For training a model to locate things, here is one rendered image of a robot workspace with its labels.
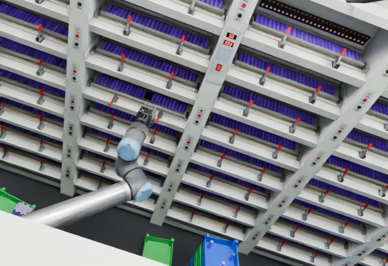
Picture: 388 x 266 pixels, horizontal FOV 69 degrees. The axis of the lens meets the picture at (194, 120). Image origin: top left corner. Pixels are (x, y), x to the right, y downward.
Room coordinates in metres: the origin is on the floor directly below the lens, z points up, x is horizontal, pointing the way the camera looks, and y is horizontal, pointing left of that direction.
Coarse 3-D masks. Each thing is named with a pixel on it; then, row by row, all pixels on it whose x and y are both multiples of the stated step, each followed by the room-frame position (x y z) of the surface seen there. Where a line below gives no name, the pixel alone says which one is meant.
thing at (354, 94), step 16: (384, 32) 1.45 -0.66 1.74; (384, 48) 1.37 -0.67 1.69; (384, 64) 1.32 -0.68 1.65; (368, 80) 1.31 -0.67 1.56; (384, 80) 1.32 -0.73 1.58; (352, 96) 1.34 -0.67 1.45; (352, 112) 1.32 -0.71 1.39; (336, 128) 1.32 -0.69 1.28; (352, 128) 1.32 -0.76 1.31; (320, 144) 1.32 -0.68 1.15; (336, 144) 1.32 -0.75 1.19; (304, 160) 1.33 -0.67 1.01; (320, 160) 1.32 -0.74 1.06; (288, 176) 1.36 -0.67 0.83; (288, 192) 1.32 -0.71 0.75; (272, 208) 1.32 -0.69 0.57; (272, 224) 1.32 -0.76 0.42; (256, 240) 1.32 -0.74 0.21
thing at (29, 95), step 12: (0, 72) 1.31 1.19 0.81; (0, 84) 1.25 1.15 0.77; (12, 84) 1.28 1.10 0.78; (24, 84) 1.29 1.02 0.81; (36, 84) 1.32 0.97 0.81; (12, 96) 1.21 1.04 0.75; (24, 96) 1.24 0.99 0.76; (36, 96) 1.26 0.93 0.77; (48, 96) 1.29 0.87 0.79; (60, 96) 1.33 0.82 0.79; (48, 108) 1.23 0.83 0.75; (60, 108) 1.26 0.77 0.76
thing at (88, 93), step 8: (96, 72) 1.39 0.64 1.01; (88, 80) 1.30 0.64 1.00; (120, 80) 1.40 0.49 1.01; (88, 88) 1.27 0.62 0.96; (112, 88) 1.33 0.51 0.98; (88, 96) 1.24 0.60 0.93; (96, 96) 1.25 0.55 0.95; (104, 96) 1.27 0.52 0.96; (112, 96) 1.28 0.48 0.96; (136, 96) 1.35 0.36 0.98; (104, 104) 1.26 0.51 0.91; (112, 104) 1.25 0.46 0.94; (120, 104) 1.26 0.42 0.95; (128, 104) 1.28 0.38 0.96; (128, 112) 1.26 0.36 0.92; (136, 112) 1.26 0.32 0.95; (184, 112) 1.37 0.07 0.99; (160, 120) 1.26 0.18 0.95; (168, 120) 1.28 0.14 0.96; (176, 120) 1.30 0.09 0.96; (184, 120) 1.32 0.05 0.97; (176, 128) 1.28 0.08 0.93; (184, 128) 1.27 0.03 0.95
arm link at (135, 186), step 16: (128, 176) 0.80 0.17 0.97; (144, 176) 0.82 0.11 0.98; (96, 192) 0.66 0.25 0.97; (112, 192) 0.69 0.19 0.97; (128, 192) 0.72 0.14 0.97; (144, 192) 0.75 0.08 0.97; (48, 208) 0.54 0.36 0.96; (64, 208) 0.56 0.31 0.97; (80, 208) 0.58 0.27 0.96; (96, 208) 0.62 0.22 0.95; (48, 224) 0.50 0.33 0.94; (64, 224) 0.53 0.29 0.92
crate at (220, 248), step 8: (208, 240) 1.03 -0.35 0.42; (216, 240) 1.04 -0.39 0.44; (224, 240) 1.05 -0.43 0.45; (216, 248) 1.01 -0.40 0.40; (224, 248) 1.03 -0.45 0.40; (232, 248) 1.04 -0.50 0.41; (208, 256) 0.94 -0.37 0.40; (216, 256) 0.96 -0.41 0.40; (224, 256) 0.98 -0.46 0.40; (208, 264) 0.89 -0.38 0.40; (216, 264) 0.91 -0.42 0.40; (232, 264) 0.95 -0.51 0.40
